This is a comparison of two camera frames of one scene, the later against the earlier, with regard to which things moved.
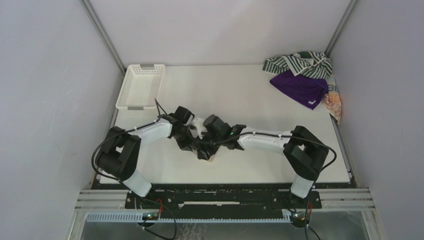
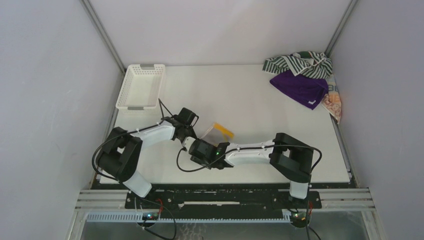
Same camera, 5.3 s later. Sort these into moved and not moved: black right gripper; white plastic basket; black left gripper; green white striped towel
Moved: black right gripper
Not moved: black left gripper; white plastic basket; green white striped towel
